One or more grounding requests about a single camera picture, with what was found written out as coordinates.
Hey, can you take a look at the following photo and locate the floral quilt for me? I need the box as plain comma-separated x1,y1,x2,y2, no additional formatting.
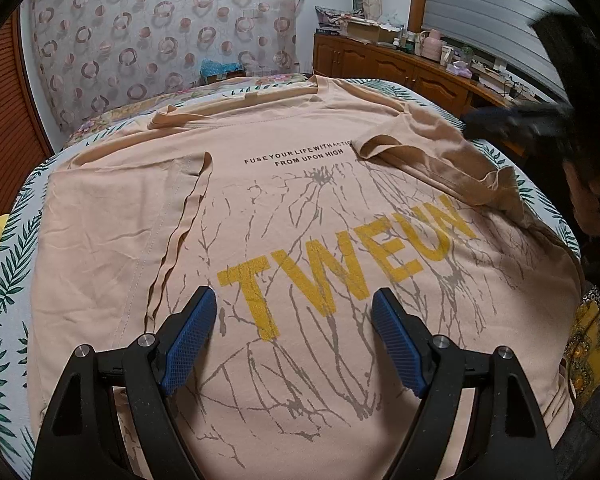
64,74,309,148

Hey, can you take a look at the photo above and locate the teal cloth on box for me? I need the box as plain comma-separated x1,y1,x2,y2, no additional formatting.
200,60,246,84

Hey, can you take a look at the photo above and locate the palm leaf print sheet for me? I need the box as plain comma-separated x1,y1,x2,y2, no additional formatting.
0,77,581,478

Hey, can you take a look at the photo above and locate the patterned fabric bag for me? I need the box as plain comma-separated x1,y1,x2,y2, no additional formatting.
315,6,352,36

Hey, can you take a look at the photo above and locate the pink thermos jug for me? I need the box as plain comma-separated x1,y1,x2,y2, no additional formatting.
419,29,443,62

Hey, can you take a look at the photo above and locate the beige printed t-shirt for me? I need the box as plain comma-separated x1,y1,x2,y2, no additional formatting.
25,74,584,480

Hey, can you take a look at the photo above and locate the grey window blind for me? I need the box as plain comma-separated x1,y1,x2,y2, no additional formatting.
424,0,574,98

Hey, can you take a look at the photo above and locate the yellow patterned cushion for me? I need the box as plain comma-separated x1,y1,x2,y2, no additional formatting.
564,286,600,405

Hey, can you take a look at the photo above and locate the purple small object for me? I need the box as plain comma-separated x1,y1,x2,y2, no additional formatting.
445,60,472,79

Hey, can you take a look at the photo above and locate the person right hand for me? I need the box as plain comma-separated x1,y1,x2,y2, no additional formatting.
562,160,600,236

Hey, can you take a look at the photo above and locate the circle pattern lace curtain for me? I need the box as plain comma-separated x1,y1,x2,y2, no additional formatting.
27,0,304,134

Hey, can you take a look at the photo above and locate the cardboard box on cabinet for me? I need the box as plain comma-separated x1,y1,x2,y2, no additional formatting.
346,20,400,44

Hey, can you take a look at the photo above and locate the long wooden cabinet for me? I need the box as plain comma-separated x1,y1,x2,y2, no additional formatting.
313,32,510,117

